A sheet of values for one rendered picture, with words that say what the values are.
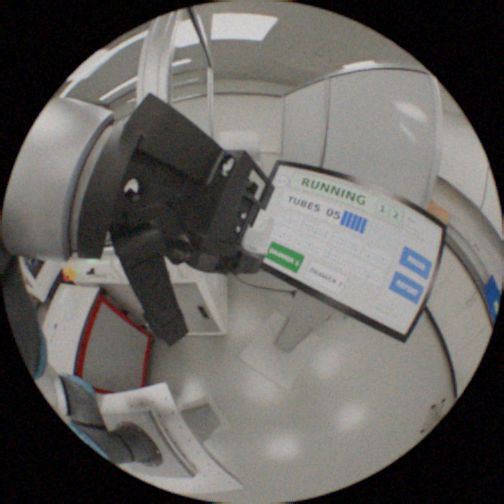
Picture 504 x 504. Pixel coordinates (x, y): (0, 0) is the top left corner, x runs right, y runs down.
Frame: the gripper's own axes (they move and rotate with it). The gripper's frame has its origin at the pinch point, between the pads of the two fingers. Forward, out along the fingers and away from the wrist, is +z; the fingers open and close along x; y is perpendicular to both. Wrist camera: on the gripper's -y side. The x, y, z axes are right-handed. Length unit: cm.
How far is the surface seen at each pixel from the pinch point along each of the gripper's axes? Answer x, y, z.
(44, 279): 116, -79, -63
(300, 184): 3.4, 19.3, 15.0
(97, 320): 62, -69, -16
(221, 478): -26, -56, -15
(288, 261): -1.5, -0.2, 14.9
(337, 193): -6.3, 19.7, 15.0
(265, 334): 4, -67, 85
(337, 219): -8.3, 13.4, 15.0
